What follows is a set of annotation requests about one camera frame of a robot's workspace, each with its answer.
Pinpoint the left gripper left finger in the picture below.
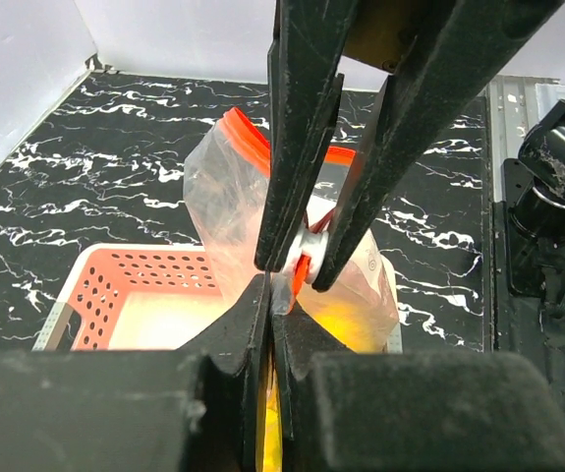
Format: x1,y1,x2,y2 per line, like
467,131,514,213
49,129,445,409
0,275,270,471

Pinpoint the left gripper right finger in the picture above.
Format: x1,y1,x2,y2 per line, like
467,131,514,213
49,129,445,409
270,292,565,471

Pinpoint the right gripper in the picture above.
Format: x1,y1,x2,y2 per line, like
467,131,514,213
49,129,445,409
254,1,562,291

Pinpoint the yellow mango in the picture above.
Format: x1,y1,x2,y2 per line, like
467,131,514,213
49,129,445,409
262,291,398,471

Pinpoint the pink plastic basket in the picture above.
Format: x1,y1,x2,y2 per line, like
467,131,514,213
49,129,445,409
33,244,233,351

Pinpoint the aluminium frame rail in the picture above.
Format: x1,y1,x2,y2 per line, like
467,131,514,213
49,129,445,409
487,76,565,167

